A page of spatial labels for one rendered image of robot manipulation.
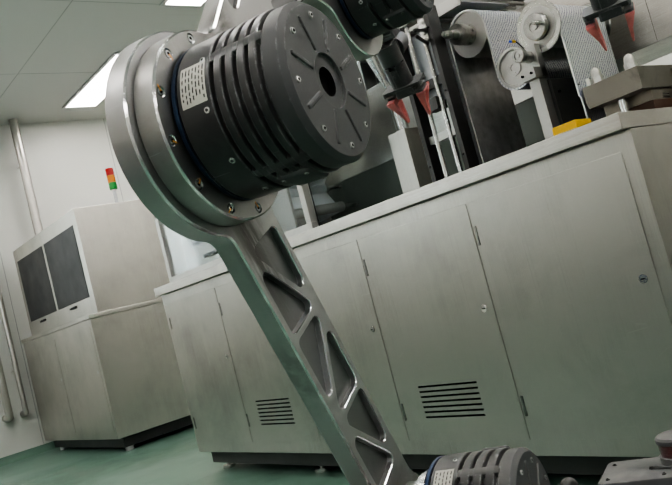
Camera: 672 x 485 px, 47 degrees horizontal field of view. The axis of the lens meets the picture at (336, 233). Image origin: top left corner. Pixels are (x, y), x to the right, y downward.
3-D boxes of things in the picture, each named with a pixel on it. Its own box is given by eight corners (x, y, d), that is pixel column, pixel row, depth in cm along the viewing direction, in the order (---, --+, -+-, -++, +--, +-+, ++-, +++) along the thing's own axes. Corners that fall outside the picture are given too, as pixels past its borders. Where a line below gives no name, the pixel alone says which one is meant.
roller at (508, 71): (503, 94, 232) (492, 56, 232) (552, 91, 248) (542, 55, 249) (534, 79, 222) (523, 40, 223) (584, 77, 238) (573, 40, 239)
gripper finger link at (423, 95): (415, 115, 199) (399, 83, 195) (440, 106, 195) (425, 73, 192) (409, 126, 193) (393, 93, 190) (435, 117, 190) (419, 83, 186)
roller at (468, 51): (458, 64, 244) (446, 23, 245) (507, 63, 260) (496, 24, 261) (491, 47, 233) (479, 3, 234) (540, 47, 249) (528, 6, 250)
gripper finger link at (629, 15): (611, 43, 175) (597, 5, 172) (643, 31, 172) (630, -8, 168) (611, 53, 170) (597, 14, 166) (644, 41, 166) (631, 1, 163)
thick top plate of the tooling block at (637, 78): (588, 109, 207) (582, 88, 207) (662, 102, 232) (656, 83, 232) (642, 88, 194) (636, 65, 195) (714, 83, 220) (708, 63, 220)
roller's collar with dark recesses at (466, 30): (451, 48, 238) (445, 29, 238) (463, 48, 242) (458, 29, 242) (466, 40, 233) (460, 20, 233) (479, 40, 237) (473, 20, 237)
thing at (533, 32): (519, 21, 221) (539, 7, 215) (523, 21, 222) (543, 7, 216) (528, 45, 220) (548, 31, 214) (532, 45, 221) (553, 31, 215)
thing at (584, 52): (578, 96, 213) (560, 33, 214) (623, 93, 228) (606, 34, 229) (580, 96, 212) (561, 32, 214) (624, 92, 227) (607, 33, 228)
